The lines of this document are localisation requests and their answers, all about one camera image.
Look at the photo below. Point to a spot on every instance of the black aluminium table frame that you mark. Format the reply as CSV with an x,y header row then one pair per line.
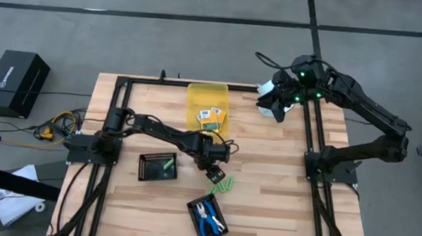
x,y
153,80

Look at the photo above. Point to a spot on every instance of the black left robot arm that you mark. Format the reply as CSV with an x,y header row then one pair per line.
x,y
164,131

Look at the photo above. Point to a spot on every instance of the black slotted basket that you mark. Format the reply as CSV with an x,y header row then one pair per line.
x,y
222,209
154,170

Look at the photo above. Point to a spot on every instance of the green eraser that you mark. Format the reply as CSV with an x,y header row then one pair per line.
x,y
230,183
169,164
213,190
222,186

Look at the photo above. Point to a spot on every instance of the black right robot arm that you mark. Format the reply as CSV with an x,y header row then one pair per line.
x,y
367,104

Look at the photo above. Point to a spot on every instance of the black table clamp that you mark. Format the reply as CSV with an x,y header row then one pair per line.
x,y
163,75

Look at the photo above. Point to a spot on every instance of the small black table clip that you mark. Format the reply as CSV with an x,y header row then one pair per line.
x,y
179,76

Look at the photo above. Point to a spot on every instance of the white paper sheet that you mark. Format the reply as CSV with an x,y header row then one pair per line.
x,y
12,204

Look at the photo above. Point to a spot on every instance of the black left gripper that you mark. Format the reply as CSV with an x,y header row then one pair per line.
x,y
205,164

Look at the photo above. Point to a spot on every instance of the dark side desk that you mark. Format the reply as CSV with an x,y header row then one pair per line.
x,y
2,180

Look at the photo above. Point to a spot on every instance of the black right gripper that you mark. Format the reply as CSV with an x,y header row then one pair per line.
x,y
285,88

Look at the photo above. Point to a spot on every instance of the black computer box with logo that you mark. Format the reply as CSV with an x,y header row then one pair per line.
x,y
15,84

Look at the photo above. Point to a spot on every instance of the white tape roll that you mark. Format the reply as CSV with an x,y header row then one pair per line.
x,y
37,207

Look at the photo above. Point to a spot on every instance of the yellow transparent plastic tray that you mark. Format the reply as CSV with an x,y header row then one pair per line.
x,y
205,95

